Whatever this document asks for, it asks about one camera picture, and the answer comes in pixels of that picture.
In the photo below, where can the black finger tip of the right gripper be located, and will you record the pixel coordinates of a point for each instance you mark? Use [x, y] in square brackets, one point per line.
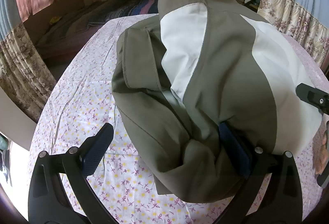
[313, 96]

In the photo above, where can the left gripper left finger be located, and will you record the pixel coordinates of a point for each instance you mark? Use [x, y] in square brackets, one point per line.
[47, 199]

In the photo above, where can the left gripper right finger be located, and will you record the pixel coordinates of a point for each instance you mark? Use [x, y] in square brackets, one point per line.
[270, 188]

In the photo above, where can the grey and white jacket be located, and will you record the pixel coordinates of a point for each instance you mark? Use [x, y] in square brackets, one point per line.
[198, 64]

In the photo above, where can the person's right hand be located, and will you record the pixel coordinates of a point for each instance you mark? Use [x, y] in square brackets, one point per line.
[321, 149]

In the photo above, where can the floral beige curtain right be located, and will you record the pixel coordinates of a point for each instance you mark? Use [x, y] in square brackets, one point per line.
[292, 19]

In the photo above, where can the pink floral bed sheet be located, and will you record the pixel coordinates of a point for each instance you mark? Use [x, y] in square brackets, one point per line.
[79, 105]

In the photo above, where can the wooden desk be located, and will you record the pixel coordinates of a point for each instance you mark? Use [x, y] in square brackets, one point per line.
[250, 4]

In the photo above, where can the floral brown curtain left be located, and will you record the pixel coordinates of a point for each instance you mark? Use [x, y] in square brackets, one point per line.
[24, 76]

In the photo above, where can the dark purple bed cover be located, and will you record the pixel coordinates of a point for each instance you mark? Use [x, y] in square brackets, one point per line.
[65, 38]

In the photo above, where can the blue pink striped blanket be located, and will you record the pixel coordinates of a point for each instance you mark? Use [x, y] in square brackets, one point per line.
[120, 8]

